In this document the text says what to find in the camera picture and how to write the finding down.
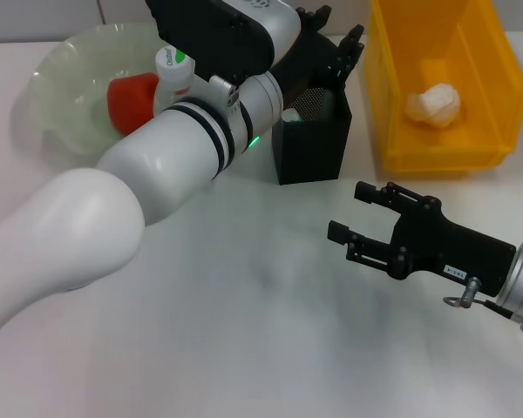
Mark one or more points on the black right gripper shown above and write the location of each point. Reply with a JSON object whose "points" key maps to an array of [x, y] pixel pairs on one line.
{"points": [[453, 252]]}

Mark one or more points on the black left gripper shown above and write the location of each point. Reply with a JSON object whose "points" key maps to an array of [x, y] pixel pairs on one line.
{"points": [[314, 61]]}

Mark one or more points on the mint green pen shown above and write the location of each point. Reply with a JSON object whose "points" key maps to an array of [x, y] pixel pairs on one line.
{"points": [[290, 116]]}

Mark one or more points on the white paper ball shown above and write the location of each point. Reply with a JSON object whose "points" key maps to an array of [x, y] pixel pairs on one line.
{"points": [[436, 106]]}

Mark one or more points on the clear green-label water bottle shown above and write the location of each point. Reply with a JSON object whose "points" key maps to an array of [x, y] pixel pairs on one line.
{"points": [[172, 74]]}

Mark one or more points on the black mesh pen holder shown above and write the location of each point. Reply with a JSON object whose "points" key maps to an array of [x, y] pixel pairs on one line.
{"points": [[309, 148]]}

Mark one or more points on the pale green wavy fruit plate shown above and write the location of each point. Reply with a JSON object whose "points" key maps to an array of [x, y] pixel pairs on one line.
{"points": [[69, 87]]}

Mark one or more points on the yellow plastic bin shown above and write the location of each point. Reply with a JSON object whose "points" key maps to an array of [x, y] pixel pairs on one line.
{"points": [[484, 87]]}

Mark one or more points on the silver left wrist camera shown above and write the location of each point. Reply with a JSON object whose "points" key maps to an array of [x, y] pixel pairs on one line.
{"points": [[226, 30]]}

